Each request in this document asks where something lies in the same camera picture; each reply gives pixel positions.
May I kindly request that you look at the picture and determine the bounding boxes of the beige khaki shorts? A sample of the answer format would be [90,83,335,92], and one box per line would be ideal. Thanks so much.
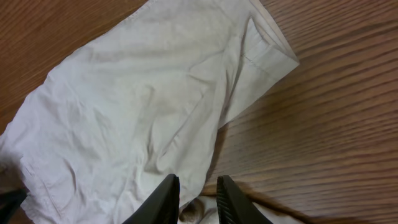
[1,0,299,223]

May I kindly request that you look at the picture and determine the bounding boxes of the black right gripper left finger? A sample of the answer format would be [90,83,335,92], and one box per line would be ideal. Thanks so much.
[123,174,180,224]

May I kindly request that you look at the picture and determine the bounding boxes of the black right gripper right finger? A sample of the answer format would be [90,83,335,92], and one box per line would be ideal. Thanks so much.
[216,175,272,224]

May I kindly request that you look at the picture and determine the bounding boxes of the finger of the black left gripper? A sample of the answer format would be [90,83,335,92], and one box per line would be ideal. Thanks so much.
[1,189,27,224]

